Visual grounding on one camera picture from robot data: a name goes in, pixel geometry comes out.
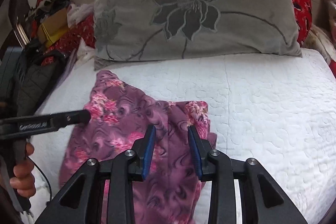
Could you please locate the person's left hand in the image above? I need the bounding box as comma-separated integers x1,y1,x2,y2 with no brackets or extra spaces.
10,143,36,198

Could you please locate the white quilted bed cover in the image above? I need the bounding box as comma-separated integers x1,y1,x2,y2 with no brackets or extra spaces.
20,48,336,224

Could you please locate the black cable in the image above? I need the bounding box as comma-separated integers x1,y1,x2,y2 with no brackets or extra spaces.
26,156,53,208

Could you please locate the purple pink floral garment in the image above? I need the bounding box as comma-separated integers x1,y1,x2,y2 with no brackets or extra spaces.
59,71,217,223

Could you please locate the red black patterned cloth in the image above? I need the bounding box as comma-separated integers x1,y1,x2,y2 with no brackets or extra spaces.
25,0,71,24

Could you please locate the yellow cardboard box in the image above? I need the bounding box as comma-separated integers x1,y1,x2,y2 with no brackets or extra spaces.
37,8,69,48

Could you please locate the red blanket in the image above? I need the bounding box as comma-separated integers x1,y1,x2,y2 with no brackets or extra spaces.
41,14,96,66

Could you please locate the grey floral pillow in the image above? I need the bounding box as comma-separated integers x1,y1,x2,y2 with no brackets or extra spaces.
94,0,302,62

